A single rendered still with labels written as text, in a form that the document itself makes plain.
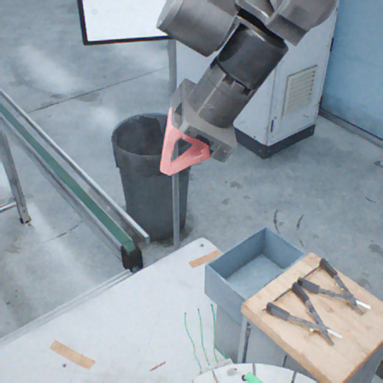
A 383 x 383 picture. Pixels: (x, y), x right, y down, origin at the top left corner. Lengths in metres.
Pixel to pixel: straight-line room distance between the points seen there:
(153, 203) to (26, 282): 0.70
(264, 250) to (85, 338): 0.46
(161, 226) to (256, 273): 1.40
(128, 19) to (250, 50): 0.87
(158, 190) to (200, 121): 1.69
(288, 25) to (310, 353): 0.52
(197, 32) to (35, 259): 2.08
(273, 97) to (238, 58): 2.32
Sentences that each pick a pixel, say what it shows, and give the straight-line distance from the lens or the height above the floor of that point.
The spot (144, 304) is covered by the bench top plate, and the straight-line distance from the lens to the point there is 1.19.
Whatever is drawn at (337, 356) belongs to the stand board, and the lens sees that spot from 0.81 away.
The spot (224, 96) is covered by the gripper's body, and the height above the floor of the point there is 1.50.
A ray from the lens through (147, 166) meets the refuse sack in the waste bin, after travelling 2.07.
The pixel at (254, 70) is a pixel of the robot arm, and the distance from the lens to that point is 0.48.
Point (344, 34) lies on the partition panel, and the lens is 3.12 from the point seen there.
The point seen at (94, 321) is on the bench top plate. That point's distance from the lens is 1.18.
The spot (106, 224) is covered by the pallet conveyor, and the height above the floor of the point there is 0.76.
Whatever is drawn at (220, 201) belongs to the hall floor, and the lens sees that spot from 2.66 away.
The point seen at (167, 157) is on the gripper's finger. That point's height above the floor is 1.41.
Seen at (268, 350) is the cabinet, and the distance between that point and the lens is 0.88.
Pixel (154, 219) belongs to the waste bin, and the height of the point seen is 0.17.
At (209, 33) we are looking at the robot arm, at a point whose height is 1.56.
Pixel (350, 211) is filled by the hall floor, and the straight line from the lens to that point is 2.74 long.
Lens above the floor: 1.73
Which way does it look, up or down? 39 degrees down
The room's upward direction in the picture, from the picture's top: straight up
